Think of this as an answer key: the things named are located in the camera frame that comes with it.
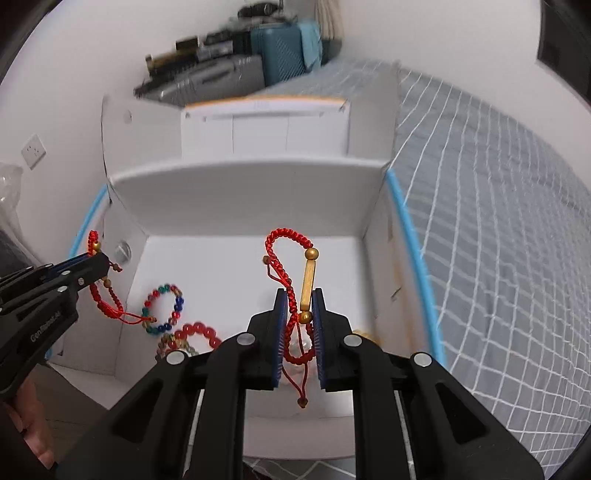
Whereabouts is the grey checked bedsheet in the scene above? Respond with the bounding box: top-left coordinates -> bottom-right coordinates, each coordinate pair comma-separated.
242,58 -> 591,480

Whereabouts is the multicoloured bead bracelet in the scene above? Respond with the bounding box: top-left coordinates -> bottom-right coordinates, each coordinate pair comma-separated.
141,284 -> 185,337

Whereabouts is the red cord bracelet gold tube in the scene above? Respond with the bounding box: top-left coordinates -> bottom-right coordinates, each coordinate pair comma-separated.
262,227 -> 320,409

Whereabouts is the beige curtain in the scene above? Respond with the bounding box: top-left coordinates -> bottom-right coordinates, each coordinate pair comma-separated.
316,0 -> 345,42

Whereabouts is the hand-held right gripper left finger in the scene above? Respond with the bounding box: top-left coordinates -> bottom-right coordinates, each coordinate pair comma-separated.
55,288 -> 289,480

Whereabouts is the dark panel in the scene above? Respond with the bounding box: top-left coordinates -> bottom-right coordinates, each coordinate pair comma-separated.
538,0 -> 591,93

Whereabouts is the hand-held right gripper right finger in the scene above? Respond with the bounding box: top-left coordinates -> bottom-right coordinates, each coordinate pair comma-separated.
311,287 -> 546,480

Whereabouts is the brown bead bracelet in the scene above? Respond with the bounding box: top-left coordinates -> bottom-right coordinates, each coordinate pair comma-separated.
156,335 -> 199,363

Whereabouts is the white wall socket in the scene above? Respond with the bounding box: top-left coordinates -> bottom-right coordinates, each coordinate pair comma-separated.
21,135 -> 47,169

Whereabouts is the person's left hand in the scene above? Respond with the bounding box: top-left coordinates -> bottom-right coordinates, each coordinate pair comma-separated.
11,381 -> 56,467

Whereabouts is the blue hard suitcase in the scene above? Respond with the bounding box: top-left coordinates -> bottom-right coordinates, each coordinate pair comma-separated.
249,23 -> 308,86

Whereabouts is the clear plastic bag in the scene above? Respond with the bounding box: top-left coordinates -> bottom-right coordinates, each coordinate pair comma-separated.
0,161 -> 25,241

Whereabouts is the stack of dark boxes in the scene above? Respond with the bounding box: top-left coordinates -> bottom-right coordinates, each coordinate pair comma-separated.
145,28 -> 252,77

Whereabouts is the white cardboard box blue edge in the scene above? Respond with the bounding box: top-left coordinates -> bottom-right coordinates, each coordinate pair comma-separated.
46,60 -> 448,460

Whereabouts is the thin red cord bracelet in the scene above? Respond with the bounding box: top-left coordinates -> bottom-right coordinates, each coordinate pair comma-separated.
87,230 -> 158,326

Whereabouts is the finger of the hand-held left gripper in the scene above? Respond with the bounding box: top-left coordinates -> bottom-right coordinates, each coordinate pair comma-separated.
32,255 -> 110,319
0,253 -> 100,296

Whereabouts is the white cardboard box orange edge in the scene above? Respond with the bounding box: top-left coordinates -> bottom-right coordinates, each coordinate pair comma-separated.
180,97 -> 349,160

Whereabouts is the red bead bracelet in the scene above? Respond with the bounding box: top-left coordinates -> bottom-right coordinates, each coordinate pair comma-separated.
173,322 -> 223,356

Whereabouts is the light blue cloth bag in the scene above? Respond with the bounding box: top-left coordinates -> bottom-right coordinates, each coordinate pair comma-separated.
300,21 -> 325,70

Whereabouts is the grey hard suitcase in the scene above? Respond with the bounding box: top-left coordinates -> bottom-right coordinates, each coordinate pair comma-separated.
134,54 -> 266,109

